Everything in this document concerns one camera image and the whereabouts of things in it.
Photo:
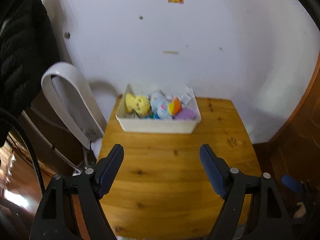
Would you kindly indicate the purple plush toy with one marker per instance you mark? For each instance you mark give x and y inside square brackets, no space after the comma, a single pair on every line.
[186,114]

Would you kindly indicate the tape strip on wall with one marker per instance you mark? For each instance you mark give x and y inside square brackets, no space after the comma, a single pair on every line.
[170,52]

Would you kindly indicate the black padded jacket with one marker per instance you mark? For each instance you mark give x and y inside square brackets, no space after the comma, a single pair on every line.
[28,49]

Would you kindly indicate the blue green small toy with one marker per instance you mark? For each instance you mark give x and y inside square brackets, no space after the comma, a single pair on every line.
[152,116]

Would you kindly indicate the light blue plush toy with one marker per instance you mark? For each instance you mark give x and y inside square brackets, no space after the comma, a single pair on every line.
[163,107]

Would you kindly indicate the white plastic storage bin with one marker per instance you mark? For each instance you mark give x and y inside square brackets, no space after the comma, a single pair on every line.
[131,122]

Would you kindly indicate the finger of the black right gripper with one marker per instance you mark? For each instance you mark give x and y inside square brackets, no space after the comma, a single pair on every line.
[309,197]

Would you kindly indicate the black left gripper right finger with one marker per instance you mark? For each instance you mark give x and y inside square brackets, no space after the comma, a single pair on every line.
[267,217]

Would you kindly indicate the yellow plush toy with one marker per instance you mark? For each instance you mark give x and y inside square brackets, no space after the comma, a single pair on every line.
[137,103]

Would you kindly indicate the pink tissue packet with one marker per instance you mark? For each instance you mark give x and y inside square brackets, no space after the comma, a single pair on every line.
[184,99]

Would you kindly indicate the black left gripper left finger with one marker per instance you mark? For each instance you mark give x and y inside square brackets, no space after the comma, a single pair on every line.
[55,217]

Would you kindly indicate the wooden side table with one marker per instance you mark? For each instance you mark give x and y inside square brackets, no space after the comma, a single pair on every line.
[161,190]

